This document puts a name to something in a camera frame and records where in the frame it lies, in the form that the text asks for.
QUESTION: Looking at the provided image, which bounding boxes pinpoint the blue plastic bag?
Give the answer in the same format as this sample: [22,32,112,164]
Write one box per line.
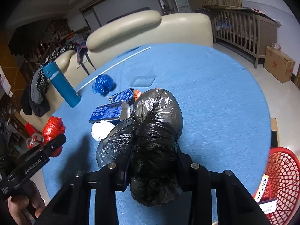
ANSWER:
[92,74,115,96]

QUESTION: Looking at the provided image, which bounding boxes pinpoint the dark clothes on sofa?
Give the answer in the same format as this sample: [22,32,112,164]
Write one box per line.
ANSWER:
[21,43,77,117]

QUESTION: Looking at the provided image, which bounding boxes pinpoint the red plastic mesh basket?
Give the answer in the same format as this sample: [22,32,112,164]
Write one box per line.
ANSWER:
[264,147,299,224]

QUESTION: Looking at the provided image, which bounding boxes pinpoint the orange wrapper scrap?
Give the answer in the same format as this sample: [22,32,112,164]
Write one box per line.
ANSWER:
[134,89,143,101]

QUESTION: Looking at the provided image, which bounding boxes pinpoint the wooden baby crib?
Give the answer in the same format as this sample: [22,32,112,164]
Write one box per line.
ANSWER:
[204,5,277,68]

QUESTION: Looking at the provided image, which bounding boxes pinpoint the clear plastic sheet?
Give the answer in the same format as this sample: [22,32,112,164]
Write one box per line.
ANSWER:
[126,67,156,87]

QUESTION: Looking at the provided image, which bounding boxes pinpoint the left hand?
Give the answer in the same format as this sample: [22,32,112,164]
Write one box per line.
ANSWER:
[8,181,46,225]

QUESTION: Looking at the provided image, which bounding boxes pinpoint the blue table cloth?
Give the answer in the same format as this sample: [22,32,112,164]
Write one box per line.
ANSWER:
[42,48,271,198]

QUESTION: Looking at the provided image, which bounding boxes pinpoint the white tissue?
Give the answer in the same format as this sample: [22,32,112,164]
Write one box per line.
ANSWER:
[91,120,115,141]

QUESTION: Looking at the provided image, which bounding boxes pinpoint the red plastic bag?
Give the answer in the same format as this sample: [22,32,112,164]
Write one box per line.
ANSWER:
[42,116,66,145]

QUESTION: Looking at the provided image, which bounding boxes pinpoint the blue thermos bottle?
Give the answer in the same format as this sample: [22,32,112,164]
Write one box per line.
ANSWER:
[42,62,81,108]

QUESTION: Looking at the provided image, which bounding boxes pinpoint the white air conditioner unit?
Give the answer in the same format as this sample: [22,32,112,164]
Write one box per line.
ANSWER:
[174,0,191,13]

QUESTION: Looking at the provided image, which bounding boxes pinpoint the blue carton box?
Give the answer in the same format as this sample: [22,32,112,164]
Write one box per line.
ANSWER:
[89,100,131,125]

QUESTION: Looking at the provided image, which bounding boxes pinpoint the dark flat television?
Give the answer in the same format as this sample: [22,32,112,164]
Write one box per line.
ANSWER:
[107,7,150,24]

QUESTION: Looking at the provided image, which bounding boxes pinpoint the white thin rod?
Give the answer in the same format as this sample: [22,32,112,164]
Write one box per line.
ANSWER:
[76,46,151,93]

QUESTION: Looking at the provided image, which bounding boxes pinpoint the blue foil snack packet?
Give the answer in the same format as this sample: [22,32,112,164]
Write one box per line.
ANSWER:
[108,88,135,106]

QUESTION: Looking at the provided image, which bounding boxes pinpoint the brown cardboard box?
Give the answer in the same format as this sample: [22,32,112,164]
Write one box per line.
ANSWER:
[264,47,296,84]

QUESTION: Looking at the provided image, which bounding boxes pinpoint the cream leather sofa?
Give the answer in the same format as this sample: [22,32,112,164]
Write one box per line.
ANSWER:
[23,11,213,130]

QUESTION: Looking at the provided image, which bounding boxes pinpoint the white purple medicine box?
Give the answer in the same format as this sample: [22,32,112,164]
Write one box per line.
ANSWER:
[253,174,278,215]

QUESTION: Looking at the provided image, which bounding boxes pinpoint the black plastic trash bag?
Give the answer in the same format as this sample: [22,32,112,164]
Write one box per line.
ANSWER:
[96,88,184,206]

